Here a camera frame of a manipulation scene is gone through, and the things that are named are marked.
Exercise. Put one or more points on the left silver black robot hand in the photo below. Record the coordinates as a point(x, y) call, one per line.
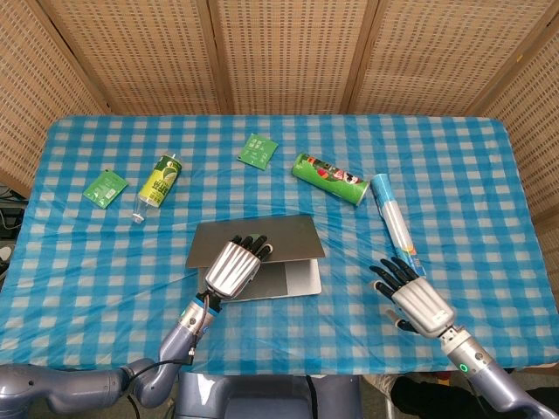
point(233, 268)

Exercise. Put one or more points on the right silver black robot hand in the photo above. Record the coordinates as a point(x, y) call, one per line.
point(421, 305)

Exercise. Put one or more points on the silver laptop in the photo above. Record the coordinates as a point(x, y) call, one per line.
point(262, 257)

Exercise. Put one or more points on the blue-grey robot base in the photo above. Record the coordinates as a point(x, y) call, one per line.
point(268, 397)

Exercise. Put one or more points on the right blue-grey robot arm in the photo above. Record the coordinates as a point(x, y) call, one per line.
point(493, 375)

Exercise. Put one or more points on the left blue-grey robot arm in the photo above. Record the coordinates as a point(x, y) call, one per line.
point(131, 375)

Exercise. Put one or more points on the blue white tube can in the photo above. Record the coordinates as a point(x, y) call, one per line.
point(395, 218)

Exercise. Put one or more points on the black bag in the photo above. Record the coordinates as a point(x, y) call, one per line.
point(432, 399)

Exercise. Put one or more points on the yellow green label plastic bottle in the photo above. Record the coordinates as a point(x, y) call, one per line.
point(159, 185)

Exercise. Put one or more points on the blue white checkered tablecloth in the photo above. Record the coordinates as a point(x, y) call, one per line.
point(393, 196)

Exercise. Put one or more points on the green sachet packet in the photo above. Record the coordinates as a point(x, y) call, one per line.
point(105, 189)
point(257, 151)

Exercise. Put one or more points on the green chips can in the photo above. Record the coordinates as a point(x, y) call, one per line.
point(332, 178)

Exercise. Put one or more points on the woven folding screen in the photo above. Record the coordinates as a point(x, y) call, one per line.
point(279, 57)

